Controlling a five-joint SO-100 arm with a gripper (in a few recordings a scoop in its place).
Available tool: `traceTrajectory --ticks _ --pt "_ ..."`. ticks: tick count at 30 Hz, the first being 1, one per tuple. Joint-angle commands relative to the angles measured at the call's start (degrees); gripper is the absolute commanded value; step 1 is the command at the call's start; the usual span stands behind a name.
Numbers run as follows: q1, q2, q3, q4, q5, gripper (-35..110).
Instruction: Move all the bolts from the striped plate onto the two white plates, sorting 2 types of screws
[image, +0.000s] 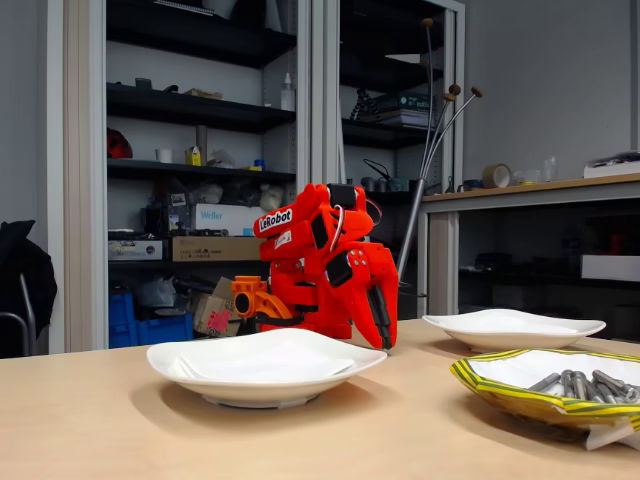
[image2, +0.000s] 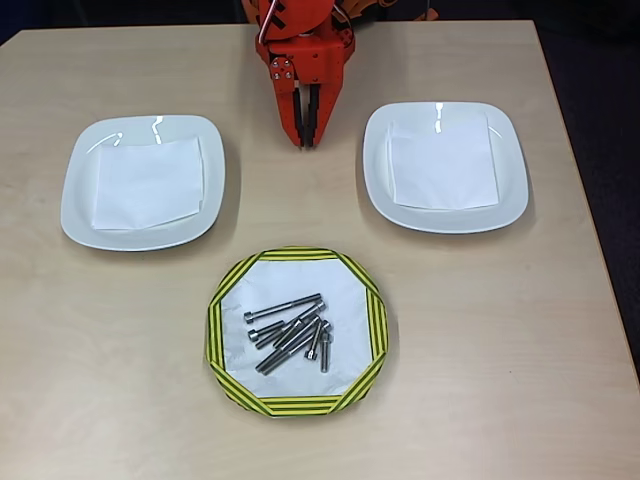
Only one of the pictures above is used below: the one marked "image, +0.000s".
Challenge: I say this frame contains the white Weller box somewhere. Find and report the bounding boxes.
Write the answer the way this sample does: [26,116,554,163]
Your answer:
[194,203,261,237]

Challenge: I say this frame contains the black electronic device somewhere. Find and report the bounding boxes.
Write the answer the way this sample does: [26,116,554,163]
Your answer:
[141,189,197,237]

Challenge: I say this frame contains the white storage box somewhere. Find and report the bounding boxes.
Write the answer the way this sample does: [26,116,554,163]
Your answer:
[580,254,640,283]

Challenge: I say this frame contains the cardboard box pink sticker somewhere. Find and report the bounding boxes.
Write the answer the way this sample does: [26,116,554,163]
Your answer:
[192,277,245,338]

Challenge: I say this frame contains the red black helmet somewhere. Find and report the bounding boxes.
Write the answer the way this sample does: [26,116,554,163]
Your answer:
[106,127,134,160]

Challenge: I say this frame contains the white plastic squeeze bottle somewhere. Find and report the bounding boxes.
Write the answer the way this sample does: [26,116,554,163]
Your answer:
[280,72,297,112]

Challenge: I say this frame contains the stack of books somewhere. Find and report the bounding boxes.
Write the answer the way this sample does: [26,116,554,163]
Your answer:
[374,92,432,129]

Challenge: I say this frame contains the white plastic bag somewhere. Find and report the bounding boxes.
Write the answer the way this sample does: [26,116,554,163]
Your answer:
[135,276,177,309]

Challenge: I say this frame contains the orange printed table clamp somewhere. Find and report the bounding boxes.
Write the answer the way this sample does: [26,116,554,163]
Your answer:
[230,275,294,322]

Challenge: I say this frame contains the metal coat stand wooden knobs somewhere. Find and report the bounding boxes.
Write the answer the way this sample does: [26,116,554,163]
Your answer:
[394,17,485,301]

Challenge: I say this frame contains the white fluffy bundle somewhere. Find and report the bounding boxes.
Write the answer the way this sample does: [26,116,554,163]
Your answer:
[258,183,284,212]

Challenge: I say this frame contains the brown packing tape roll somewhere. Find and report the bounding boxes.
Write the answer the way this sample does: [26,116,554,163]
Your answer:
[481,163,513,190]

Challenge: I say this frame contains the grey metal shelf cabinet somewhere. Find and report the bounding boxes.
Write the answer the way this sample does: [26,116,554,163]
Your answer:
[47,0,314,354]
[312,0,466,321]

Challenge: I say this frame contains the yellow-green striped paper tray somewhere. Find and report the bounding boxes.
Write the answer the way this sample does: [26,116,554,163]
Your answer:
[448,348,640,451]

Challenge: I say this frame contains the wooden top workbench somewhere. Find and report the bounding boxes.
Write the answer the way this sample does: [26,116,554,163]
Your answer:
[422,172,640,321]

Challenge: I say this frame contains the white printed picture box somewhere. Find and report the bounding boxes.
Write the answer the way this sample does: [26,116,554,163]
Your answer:
[108,239,164,262]

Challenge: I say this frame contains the black cable bundle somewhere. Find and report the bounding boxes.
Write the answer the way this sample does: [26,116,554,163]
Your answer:
[589,151,640,169]

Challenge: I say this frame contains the white square plate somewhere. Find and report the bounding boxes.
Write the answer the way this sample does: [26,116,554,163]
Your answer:
[422,308,608,354]
[146,327,389,410]

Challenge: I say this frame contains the blue plastic crate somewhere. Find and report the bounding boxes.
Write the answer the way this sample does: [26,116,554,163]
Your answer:
[108,292,137,350]
[134,313,194,347]

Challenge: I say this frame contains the black flexible tripod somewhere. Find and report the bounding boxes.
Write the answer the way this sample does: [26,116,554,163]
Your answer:
[349,88,377,121]

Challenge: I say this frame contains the white red servo cable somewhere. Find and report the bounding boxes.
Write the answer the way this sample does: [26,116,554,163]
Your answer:
[328,203,347,253]

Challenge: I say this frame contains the black jacket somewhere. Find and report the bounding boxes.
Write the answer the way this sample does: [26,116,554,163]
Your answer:
[0,219,59,359]

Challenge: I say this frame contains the grey metal chair frame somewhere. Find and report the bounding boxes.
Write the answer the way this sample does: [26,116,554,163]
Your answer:
[0,272,39,357]

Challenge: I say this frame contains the long flat white box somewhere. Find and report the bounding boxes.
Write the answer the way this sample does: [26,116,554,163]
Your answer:
[583,160,640,180]

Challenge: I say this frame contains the flat brown cardboard box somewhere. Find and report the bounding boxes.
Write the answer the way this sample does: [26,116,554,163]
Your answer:
[171,236,266,263]

